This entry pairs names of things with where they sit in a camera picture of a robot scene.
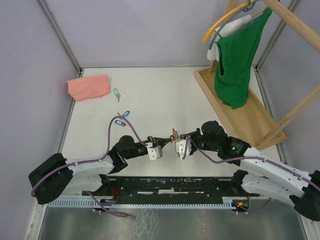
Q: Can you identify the green shirt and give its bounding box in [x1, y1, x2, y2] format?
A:
[214, 7, 273, 109]

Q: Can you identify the blue-grey hanger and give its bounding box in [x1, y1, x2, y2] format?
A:
[208, 0, 268, 51]

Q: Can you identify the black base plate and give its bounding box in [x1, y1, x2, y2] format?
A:
[92, 176, 249, 205]

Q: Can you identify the key with blue tag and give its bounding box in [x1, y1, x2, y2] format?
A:
[114, 119, 127, 127]
[117, 110, 130, 118]

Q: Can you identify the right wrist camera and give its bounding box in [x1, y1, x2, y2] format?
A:
[174, 138, 192, 160]

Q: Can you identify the aluminium frame rail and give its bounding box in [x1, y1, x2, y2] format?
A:
[36, 177, 308, 198]

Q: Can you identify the white cable duct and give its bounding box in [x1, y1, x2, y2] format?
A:
[46, 197, 238, 209]

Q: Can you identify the yellow hanger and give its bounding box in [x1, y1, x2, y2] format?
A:
[201, 0, 271, 44]

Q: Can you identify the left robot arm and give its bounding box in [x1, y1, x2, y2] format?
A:
[28, 135, 171, 205]

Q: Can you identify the silver chain keyring red tag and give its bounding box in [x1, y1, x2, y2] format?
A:
[170, 128, 181, 143]

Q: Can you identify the pink folded cloth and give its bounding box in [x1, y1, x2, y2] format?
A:
[67, 75, 111, 101]

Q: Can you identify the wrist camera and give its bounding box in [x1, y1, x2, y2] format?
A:
[146, 136, 163, 161]
[174, 138, 192, 160]

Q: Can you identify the wooden clothes rack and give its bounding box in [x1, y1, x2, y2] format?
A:
[194, 0, 320, 150]

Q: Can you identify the key with green tag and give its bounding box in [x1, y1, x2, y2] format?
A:
[113, 88, 121, 102]

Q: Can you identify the key with red tag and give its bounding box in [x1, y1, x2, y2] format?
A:
[170, 128, 176, 142]

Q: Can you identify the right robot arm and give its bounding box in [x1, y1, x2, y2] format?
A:
[170, 121, 320, 222]

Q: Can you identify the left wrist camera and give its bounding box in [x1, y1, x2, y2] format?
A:
[146, 136, 163, 161]

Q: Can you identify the white cloth on hanger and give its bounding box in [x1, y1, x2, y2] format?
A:
[206, 15, 252, 61]

